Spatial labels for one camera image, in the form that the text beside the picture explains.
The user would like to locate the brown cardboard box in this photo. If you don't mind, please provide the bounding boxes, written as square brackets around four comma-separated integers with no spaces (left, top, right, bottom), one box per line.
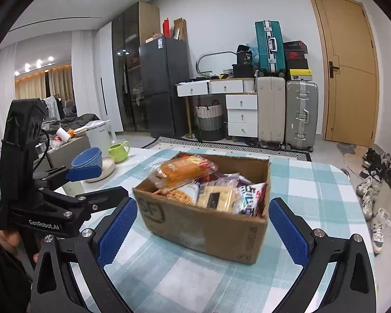
[132,152,272,265]

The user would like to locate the oval mirror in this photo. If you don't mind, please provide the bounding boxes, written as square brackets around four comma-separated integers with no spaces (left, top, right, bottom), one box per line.
[195,51,237,75]

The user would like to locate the black storage bin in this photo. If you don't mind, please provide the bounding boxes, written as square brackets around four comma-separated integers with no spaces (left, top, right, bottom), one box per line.
[232,64,258,79]

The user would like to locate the woven laundry basket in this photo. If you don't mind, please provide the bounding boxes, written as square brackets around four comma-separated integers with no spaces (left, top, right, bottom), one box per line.
[195,102,225,141]

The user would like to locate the open tan cardboard carton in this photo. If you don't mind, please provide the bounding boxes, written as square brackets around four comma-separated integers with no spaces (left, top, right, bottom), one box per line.
[173,18,187,41]

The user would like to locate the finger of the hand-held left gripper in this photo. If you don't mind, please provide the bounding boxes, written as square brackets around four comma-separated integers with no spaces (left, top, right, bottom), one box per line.
[34,166,103,188]
[75,186,129,214]

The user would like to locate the tall dark glass cabinet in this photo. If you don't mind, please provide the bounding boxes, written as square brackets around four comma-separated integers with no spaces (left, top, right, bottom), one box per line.
[112,2,160,133]

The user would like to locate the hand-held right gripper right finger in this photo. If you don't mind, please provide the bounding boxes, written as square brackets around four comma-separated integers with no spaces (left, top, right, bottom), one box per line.
[269,197,377,313]

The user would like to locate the teal checked tablecloth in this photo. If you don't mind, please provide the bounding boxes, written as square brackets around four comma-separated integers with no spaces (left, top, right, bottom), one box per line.
[68,147,374,313]

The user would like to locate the yellow black shoebox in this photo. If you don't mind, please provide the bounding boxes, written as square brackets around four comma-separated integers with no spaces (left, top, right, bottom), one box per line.
[288,68,313,81]

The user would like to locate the dark jacket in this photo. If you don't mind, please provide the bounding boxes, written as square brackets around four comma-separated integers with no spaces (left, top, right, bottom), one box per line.
[60,113,100,131]

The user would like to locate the scattered shoes pile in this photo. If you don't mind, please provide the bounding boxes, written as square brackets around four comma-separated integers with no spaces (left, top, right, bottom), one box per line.
[355,147,391,255]

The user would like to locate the black bag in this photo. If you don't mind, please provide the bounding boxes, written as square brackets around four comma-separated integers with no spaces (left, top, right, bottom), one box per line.
[236,44,253,66]

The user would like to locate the white wardrobe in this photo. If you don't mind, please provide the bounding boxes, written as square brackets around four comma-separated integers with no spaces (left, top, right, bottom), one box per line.
[93,23,124,133]

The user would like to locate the black cable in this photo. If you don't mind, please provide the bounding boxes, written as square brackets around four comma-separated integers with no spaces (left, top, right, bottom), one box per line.
[36,129,52,170]

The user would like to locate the grey sofa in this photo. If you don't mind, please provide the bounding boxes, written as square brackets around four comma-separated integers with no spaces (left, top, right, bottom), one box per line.
[42,114,100,167]

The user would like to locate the silver suitcase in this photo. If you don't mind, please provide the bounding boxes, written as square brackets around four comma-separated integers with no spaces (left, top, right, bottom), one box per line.
[285,80,319,152]

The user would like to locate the clear bread roll packet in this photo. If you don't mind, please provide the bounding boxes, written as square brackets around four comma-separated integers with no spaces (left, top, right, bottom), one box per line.
[149,154,218,191]

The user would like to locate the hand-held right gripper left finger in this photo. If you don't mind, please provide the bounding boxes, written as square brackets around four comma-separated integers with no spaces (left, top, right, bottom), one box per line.
[31,197,139,313]

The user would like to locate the green mug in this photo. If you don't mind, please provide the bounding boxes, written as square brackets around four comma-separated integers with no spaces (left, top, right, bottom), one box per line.
[108,141,131,164]

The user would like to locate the beige plate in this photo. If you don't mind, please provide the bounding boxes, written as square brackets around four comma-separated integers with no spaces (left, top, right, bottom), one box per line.
[85,156,115,183]

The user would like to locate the silver purple snack packet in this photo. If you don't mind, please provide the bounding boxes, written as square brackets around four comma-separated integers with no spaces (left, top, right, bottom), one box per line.
[215,174,268,217]

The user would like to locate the wooden door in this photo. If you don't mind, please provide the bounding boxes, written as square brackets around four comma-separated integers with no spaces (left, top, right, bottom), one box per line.
[308,0,378,147]

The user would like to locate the plain black shoebox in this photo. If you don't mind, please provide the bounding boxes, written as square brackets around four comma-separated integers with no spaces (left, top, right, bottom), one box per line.
[286,58,308,70]

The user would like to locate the black refrigerator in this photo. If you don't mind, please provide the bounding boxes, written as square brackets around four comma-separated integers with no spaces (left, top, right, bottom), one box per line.
[138,37,191,137]

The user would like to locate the tan floor mat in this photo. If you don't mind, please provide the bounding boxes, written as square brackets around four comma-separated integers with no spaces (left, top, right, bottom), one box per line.
[344,152,369,178]

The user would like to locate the beige curtains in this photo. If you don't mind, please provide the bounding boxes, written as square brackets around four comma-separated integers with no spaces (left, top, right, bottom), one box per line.
[15,67,73,102]

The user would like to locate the white dresser with drawers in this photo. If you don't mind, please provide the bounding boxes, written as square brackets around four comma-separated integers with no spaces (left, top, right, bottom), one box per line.
[176,78,259,138]

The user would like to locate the person's left forearm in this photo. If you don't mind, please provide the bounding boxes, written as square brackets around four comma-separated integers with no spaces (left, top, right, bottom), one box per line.
[0,228,33,313]

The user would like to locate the clear cracker packet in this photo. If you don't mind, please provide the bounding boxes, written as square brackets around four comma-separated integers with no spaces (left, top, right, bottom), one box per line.
[197,186,235,211]

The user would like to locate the teal suitcase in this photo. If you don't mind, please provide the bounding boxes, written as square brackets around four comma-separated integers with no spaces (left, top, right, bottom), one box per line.
[255,20,286,74]

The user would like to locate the hanging clothes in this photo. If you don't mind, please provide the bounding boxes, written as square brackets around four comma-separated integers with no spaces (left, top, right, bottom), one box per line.
[41,96,63,119]

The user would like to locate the grey doormat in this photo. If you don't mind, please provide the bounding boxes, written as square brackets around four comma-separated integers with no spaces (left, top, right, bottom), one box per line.
[337,142,356,155]

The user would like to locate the person's left hand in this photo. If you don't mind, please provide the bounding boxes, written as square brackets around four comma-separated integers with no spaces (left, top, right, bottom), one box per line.
[0,230,41,264]

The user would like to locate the beige suitcase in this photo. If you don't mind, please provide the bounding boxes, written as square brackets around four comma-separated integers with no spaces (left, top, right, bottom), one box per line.
[257,76,286,149]

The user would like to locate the white kettle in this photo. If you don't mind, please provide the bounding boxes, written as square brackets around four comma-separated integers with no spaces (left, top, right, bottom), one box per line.
[85,121,115,147]

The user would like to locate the beige tumbler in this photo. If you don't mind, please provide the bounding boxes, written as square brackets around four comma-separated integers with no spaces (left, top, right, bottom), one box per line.
[63,179,85,197]

